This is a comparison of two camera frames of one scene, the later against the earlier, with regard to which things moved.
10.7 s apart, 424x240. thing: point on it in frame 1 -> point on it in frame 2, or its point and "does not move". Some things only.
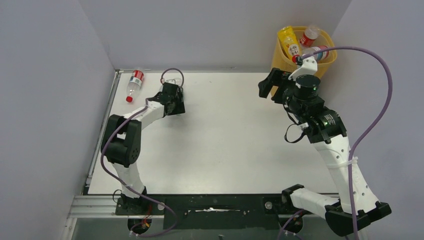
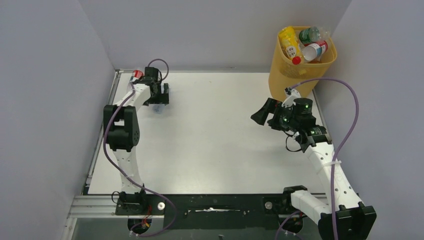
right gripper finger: (274, 78) -> (261, 115)
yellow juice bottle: (289, 42) does not move
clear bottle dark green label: (177, 81) -> (314, 34)
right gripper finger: (281, 96) -> (276, 123)
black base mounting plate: (208, 211) does not move
